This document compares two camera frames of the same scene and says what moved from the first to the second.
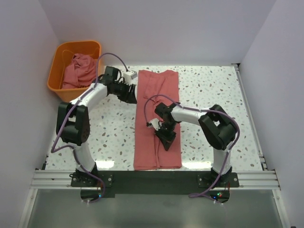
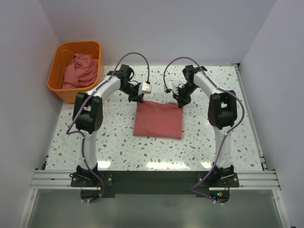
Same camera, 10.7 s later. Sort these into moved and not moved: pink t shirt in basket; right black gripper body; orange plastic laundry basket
Moved: right black gripper body
Not moved: orange plastic laundry basket; pink t shirt in basket
